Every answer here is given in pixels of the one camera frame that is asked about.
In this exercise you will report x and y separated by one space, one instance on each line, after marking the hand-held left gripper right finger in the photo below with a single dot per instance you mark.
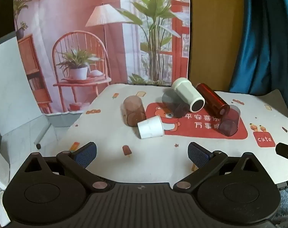
198 155

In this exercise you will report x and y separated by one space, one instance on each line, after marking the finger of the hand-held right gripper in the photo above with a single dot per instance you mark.
285 150

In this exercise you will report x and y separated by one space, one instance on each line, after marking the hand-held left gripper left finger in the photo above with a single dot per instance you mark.
85 155

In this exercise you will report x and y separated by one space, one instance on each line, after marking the purple translucent cup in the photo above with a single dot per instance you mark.
229 122

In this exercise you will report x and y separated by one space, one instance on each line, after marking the white paper cup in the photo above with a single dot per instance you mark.
150 127

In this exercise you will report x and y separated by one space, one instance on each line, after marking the red translucent cup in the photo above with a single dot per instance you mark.
211 98

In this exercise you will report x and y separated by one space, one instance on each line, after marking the grey translucent cup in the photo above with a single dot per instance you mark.
171 102

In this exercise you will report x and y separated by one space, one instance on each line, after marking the tall white plastic cup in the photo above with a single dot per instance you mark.
185 91

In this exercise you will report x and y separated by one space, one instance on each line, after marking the brown translucent cup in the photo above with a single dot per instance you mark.
134 110

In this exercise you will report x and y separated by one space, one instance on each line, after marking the printed cartoon tablecloth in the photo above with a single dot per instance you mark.
110 128

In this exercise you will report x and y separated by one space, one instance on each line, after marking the white table leg with caster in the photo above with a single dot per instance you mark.
42 134

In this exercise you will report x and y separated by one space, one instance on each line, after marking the blue curtain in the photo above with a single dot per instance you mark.
265 40

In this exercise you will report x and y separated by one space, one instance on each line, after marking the printed room backdrop cloth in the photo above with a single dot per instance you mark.
87 40

